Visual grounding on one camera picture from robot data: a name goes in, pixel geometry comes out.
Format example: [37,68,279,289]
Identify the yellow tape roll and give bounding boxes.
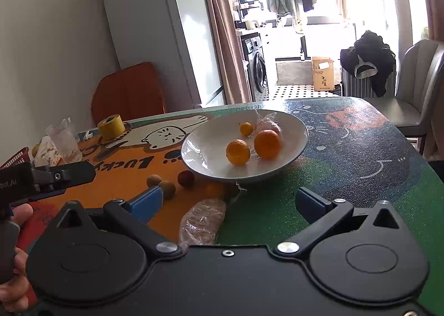
[97,114,126,141]

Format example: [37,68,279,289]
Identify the orange chair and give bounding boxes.
[90,62,166,124]

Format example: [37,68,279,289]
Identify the red plastic basket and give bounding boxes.
[0,147,30,170]

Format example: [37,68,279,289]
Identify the white refrigerator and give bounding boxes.
[104,0,226,112]

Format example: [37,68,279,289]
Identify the tissue pack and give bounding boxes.
[32,136,62,166]

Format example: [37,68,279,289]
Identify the long plastic fruit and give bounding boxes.
[178,198,226,250]

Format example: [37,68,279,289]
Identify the plastic peeled orange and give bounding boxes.
[254,112,283,142]

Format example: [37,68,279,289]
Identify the person's left hand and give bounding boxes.
[0,203,33,313]

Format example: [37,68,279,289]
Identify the clear textured glass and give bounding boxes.
[46,118,82,163]

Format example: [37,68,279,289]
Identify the large orange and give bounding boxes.
[254,130,282,160]

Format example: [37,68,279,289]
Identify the grey chair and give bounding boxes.
[367,39,443,154]

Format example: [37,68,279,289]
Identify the washing machine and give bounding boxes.
[241,33,269,102]

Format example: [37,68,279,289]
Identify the left pink curtain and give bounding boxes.
[209,0,251,104]

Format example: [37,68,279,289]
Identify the brown longan fruit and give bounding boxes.
[146,174,163,188]
[158,180,176,199]

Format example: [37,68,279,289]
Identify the colourful cartoon table mat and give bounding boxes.
[18,97,443,315]

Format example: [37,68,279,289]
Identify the brown bead bracelet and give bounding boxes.
[100,120,134,145]

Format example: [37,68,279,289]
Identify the small kumquat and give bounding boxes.
[239,122,254,137]
[205,181,229,199]

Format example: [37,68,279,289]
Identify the black clothes pile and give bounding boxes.
[339,31,396,97]

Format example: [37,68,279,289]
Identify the cardboard box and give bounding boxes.
[312,57,335,91]

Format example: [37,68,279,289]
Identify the dark red plum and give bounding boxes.
[177,170,195,188]

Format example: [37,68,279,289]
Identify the striped suitcase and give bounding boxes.
[341,68,397,98]

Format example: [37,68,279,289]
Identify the white ceramic plate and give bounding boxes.
[181,109,309,183]

